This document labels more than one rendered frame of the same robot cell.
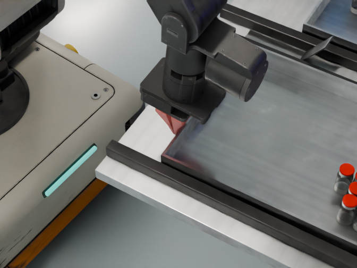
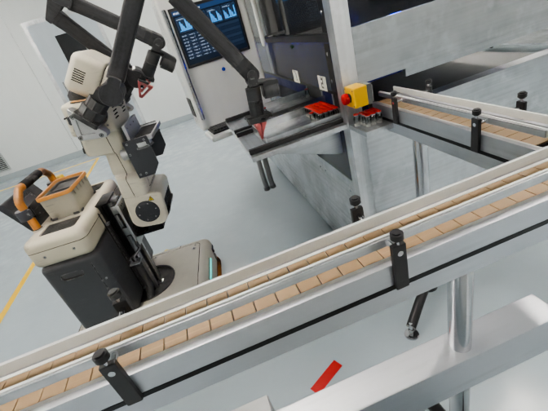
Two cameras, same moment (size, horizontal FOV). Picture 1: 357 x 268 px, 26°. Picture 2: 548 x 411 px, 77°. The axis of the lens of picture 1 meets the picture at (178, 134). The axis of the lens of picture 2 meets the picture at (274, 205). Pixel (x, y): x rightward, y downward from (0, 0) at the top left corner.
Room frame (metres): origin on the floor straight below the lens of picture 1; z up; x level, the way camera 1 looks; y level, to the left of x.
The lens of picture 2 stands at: (-0.33, 0.87, 1.33)
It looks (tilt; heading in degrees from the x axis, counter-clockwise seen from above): 29 degrees down; 321
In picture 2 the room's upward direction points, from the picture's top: 17 degrees counter-clockwise
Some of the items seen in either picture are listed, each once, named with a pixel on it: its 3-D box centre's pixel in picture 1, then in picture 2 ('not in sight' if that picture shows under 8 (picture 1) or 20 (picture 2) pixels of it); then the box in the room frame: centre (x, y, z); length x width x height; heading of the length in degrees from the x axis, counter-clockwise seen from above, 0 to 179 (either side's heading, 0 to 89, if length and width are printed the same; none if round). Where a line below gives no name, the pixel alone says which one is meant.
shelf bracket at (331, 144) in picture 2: not in sight; (303, 151); (0.62, -0.13, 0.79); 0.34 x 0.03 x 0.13; 59
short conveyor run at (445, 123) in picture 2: not in sight; (448, 117); (0.06, -0.19, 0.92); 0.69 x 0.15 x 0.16; 149
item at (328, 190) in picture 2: not in sight; (354, 130); (1.07, -1.17, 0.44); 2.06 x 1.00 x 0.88; 149
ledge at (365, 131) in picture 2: not in sight; (374, 125); (0.34, -0.24, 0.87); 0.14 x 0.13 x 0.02; 59
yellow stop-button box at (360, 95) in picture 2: not in sight; (358, 95); (0.37, -0.21, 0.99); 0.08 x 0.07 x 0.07; 59
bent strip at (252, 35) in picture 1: (286, 39); not in sight; (0.89, -0.17, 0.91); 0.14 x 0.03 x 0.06; 59
